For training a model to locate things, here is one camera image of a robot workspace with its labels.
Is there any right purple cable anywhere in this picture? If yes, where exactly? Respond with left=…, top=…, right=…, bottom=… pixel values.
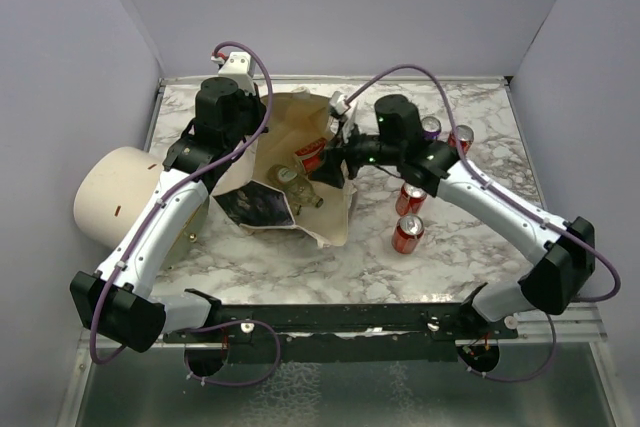
left=344, top=64, right=622, bottom=382

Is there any clear glass bottle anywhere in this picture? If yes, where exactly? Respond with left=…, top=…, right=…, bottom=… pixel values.
left=268, top=164, right=313, bottom=193

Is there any cream cylindrical container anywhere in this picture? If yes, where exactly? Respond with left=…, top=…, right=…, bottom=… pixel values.
left=72, top=145, right=211, bottom=272

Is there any red cola can three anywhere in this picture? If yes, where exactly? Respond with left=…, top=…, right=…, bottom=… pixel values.
left=293, top=137, right=327, bottom=175

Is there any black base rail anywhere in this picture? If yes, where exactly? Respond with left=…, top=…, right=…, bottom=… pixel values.
left=163, top=303, right=517, bottom=364

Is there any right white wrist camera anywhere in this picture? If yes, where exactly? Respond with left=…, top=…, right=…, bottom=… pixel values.
left=328, top=91, right=357, bottom=121

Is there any red cola can four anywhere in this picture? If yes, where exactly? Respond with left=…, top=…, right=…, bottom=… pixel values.
left=395, top=182, right=428, bottom=216

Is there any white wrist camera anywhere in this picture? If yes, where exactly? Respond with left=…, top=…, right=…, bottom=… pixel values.
left=328, top=91, right=357, bottom=121
left=211, top=51, right=256, bottom=95

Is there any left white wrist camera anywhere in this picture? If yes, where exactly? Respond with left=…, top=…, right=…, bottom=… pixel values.
left=211, top=51, right=256, bottom=95

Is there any beige canvas tote bag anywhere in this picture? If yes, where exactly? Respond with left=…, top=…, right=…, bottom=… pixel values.
left=215, top=88, right=356, bottom=247

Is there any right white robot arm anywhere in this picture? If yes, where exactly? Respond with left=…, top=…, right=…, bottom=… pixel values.
left=311, top=92, right=595, bottom=338

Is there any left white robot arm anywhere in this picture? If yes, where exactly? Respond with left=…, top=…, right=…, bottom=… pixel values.
left=70, top=74, right=269, bottom=352

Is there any clear glass bottle two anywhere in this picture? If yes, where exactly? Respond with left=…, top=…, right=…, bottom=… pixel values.
left=284, top=183, right=324, bottom=216

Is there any red cola can two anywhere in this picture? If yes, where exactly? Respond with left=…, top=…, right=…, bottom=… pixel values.
left=447, top=124, right=474, bottom=155

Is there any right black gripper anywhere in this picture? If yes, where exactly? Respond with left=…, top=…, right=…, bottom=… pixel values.
left=309, top=119, right=404, bottom=188

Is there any purple fanta can two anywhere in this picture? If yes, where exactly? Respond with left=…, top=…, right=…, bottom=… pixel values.
left=421, top=115, right=442, bottom=140

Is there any red cola can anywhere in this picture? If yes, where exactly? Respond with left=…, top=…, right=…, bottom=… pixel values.
left=391, top=214, right=424, bottom=255

